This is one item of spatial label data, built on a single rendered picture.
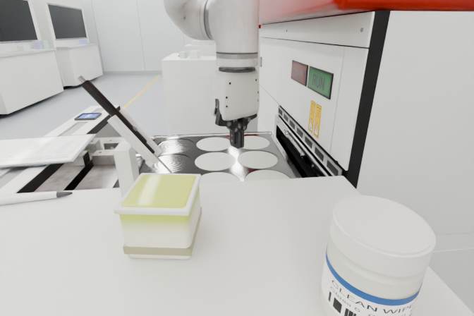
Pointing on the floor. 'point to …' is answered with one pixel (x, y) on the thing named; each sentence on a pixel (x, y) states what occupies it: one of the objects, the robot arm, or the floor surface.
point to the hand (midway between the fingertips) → (237, 138)
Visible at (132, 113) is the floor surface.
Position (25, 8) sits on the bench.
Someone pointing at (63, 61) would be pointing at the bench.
